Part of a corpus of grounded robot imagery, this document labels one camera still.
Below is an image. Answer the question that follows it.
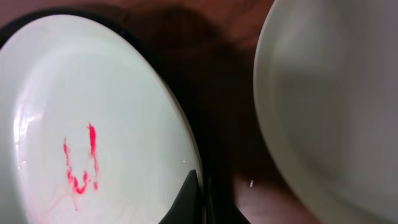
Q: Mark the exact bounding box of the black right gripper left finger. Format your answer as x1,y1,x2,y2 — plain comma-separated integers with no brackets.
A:
159,170,202,224

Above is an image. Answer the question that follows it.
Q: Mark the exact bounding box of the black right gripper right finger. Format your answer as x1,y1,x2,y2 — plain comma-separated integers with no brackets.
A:
205,176,250,224

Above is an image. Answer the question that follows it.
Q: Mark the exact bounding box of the pale green plate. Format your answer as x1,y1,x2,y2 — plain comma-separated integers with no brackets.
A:
1,12,203,223

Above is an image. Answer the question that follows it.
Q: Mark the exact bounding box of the light blue plate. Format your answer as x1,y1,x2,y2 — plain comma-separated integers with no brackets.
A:
253,0,397,223

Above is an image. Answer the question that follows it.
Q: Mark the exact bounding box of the round black tray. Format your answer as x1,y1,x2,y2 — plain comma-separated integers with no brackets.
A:
0,6,280,224

